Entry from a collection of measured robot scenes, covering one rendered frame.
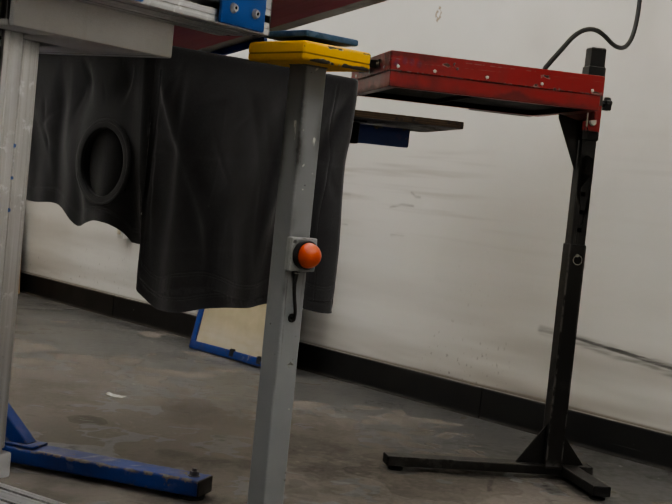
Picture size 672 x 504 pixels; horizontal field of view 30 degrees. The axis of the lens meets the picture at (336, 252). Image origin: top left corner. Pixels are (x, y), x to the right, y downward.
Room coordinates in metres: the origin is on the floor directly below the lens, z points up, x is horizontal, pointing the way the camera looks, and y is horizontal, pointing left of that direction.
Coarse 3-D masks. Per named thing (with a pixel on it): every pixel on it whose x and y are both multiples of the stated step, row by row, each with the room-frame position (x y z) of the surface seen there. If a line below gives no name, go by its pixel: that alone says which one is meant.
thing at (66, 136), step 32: (64, 64) 2.18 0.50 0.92; (96, 64) 2.10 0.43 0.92; (128, 64) 2.03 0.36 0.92; (64, 96) 2.20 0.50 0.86; (96, 96) 2.09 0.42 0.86; (128, 96) 2.03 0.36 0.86; (32, 128) 2.28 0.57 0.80; (64, 128) 2.20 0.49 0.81; (96, 128) 2.08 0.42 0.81; (128, 128) 2.02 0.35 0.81; (32, 160) 2.27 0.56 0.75; (64, 160) 2.19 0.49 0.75; (96, 160) 2.10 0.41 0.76; (128, 160) 2.00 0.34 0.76; (32, 192) 2.27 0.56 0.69; (64, 192) 2.19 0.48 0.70; (96, 192) 2.09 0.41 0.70; (128, 192) 2.03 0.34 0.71; (128, 224) 2.04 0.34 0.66
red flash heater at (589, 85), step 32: (384, 64) 3.20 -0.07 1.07; (416, 64) 3.16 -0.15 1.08; (448, 64) 3.17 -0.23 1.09; (480, 64) 3.19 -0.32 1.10; (384, 96) 3.58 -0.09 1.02; (416, 96) 3.58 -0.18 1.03; (448, 96) 3.47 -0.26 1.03; (480, 96) 3.20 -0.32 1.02; (512, 96) 3.21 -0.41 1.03; (544, 96) 3.23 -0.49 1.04; (576, 96) 3.25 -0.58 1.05
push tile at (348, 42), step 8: (272, 32) 1.84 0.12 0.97; (280, 32) 1.82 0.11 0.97; (288, 32) 1.81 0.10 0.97; (296, 32) 1.80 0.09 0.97; (304, 32) 1.78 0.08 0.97; (312, 32) 1.79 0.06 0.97; (320, 32) 1.80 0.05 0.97; (280, 40) 1.87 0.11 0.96; (288, 40) 1.86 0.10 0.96; (312, 40) 1.82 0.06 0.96; (320, 40) 1.81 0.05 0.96; (328, 40) 1.81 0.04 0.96; (336, 40) 1.82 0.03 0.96; (344, 40) 1.83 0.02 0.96; (352, 40) 1.84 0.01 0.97
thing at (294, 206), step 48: (288, 48) 1.78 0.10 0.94; (336, 48) 1.80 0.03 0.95; (288, 96) 1.85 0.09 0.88; (288, 144) 1.84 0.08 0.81; (288, 192) 1.83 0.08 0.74; (288, 240) 1.82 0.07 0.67; (288, 288) 1.83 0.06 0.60; (288, 336) 1.83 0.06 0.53; (288, 384) 1.84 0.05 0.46; (288, 432) 1.85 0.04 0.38
